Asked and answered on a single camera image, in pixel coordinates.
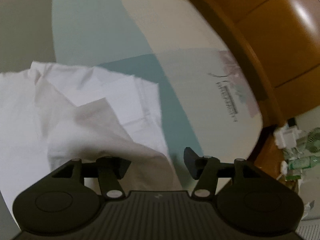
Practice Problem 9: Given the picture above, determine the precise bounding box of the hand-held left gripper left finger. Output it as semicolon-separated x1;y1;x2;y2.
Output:
42;156;132;200

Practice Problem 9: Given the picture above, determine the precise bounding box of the wooden nightstand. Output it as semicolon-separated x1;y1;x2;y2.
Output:
246;126;320;200

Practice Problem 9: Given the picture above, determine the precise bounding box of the small green fan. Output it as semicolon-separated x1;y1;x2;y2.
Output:
301;127;320;155

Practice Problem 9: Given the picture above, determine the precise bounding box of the green packet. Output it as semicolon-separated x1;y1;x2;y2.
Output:
287;155;320;180

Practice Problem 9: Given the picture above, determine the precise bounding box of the white power adapter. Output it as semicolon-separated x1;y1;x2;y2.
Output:
273;126;302;150

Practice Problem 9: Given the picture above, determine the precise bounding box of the white printed t-shirt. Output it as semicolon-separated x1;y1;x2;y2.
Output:
0;60;183;205

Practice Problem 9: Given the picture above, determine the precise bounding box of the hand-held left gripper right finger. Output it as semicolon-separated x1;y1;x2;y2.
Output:
184;147;275;201

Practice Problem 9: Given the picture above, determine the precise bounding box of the wooden headboard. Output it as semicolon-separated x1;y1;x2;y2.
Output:
170;0;320;135

